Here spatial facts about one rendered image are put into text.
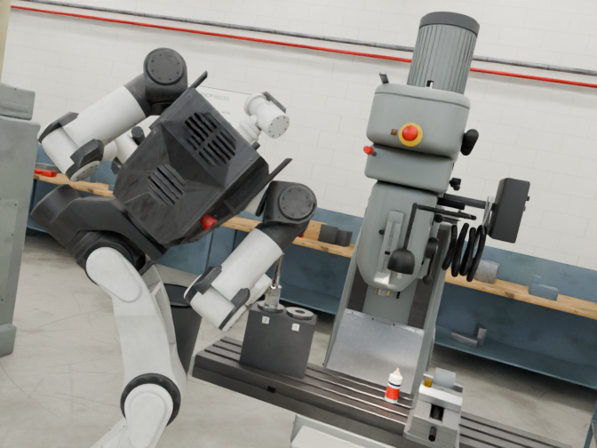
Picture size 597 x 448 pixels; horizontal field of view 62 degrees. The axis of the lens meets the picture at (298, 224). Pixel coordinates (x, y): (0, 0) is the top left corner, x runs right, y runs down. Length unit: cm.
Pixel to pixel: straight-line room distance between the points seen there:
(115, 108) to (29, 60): 712
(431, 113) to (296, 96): 484
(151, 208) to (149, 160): 10
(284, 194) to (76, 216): 47
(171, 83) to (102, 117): 17
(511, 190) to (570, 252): 417
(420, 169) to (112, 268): 85
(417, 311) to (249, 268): 100
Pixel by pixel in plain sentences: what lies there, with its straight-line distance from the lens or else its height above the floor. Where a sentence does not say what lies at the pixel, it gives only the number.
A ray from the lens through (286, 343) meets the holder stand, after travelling 166.
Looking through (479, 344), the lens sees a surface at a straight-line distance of 552.
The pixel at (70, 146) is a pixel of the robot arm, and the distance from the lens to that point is 125.
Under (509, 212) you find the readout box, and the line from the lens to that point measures 178.
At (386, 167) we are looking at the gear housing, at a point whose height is 167.
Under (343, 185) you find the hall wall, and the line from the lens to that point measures 589.
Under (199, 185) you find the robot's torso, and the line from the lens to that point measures 105.
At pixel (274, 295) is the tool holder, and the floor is 119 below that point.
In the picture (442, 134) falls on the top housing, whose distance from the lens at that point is 136.
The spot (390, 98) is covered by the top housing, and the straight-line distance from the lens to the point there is 139.
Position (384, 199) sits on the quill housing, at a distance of 149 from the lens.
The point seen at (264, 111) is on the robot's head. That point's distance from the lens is 122.
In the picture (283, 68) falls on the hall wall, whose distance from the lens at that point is 628.
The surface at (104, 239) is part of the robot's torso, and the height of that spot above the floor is 137.
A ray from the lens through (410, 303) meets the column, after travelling 199.
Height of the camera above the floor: 162
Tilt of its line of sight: 6 degrees down
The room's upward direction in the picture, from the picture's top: 12 degrees clockwise
